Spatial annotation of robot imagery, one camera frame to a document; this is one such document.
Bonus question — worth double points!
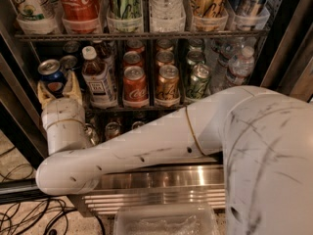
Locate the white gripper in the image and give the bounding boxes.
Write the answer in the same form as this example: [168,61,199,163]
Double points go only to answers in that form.
[37,70,85,130]

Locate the blue pepsi can front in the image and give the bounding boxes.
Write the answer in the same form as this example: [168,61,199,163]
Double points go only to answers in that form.
[37,59,67,97]

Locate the blue pepsi can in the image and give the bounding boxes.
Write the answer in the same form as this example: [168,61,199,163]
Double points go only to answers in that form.
[131,121,145,130]
[37,59,67,97]

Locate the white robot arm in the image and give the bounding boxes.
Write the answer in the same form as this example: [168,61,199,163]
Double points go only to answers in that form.
[36,86,313,235]

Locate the bottom green can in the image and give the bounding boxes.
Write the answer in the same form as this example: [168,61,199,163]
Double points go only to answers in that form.
[85,123,100,146]

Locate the bottom orange can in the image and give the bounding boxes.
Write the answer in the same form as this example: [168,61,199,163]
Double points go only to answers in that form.
[105,121,121,140]

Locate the red coke can front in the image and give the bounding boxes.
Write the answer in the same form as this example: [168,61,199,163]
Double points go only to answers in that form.
[123,66,148,102]

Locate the red coke can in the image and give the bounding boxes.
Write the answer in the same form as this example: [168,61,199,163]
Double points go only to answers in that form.
[123,66,148,102]
[122,51,143,68]

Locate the bottom blue pepsi can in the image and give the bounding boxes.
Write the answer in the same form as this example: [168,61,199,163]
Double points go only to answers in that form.
[131,121,145,130]

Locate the large red coca-cola can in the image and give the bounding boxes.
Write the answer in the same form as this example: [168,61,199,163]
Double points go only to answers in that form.
[61,0,101,34]

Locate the white 7up can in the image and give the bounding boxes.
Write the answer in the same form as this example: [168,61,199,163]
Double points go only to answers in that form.
[13,0,55,21]

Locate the orange lacroix can front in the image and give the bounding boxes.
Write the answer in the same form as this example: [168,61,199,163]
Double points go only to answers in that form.
[156,65,179,100]

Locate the tall green lacroix can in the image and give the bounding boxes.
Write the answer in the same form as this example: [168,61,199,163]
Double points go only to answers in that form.
[110,0,142,20]

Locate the steel fridge base grille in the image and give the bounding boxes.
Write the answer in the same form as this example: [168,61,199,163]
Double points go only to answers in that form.
[69,164,226,216]

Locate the top shelf water bottle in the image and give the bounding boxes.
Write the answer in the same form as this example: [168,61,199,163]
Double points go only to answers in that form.
[150,0,183,20]

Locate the green lacroix can front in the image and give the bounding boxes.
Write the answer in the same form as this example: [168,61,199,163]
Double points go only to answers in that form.
[186,64,210,99]

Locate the tall orange lacroix can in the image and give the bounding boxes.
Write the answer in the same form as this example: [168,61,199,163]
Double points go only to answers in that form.
[185,0,228,20]

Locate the glass fridge door right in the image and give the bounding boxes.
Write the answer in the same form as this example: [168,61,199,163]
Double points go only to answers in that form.
[259,0,313,102]

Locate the tea bottle white cap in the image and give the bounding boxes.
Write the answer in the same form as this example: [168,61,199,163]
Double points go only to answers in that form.
[82,46,115,104]

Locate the clear plastic bin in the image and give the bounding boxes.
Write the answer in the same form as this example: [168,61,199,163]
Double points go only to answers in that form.
[113,204,220,235]

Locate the clear water bottle front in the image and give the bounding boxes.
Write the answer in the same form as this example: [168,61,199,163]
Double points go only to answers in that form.
[224,46,254,88]

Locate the middle wire shelf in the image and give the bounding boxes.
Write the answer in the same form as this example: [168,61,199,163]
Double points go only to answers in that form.
[85,104,188,113]

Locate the wire shelf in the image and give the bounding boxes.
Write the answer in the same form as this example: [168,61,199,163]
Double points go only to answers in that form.
[85,104,188,113]
[15,29,269,42]

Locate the black floor cables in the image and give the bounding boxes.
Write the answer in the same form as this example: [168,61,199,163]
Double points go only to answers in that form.
[0,145,106,235]

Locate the top wire shelf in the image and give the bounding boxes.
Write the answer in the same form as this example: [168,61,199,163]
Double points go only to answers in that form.
[15,29,269,42]

